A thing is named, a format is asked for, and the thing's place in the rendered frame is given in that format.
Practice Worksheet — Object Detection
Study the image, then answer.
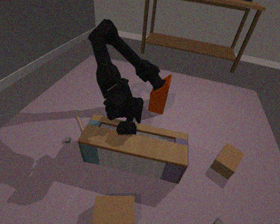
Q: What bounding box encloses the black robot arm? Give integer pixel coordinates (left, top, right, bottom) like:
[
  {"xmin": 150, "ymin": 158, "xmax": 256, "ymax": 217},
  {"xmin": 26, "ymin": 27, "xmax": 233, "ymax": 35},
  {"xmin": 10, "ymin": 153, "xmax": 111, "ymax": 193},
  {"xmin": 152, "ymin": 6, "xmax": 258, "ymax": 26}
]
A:
[{"xmin": 88, "ymin": 19, "xmax": 166, "ymax": 121}]

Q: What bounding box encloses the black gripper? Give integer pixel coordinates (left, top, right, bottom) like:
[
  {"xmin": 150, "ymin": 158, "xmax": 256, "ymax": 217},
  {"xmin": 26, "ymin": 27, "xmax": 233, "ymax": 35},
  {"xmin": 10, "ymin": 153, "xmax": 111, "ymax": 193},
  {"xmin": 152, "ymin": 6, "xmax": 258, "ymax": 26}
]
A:
[{"xmin": 116, "ymin": 97, "xmax": 144, "ymax": 135}]

